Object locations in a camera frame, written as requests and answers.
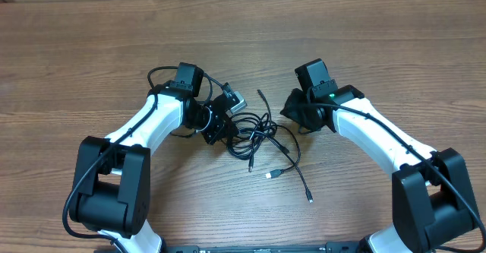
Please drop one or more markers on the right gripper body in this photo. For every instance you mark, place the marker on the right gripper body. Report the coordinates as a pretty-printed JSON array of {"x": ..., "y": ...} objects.
[{"x": 300, "y": 109}]

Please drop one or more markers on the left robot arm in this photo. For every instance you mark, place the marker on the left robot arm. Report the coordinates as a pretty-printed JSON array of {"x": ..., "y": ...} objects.
[{"x": 110, "y": 195}]

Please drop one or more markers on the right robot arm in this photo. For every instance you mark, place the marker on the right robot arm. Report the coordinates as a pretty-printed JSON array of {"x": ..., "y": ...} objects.
[{"x": 433, "y": 201}]

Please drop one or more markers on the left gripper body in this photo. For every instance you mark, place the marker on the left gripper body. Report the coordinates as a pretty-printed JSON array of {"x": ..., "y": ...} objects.
[{"x": 219, "y": 120}]

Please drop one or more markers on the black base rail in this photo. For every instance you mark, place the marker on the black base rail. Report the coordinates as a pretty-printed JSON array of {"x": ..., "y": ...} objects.
[{"x": 262, "y": 249}]

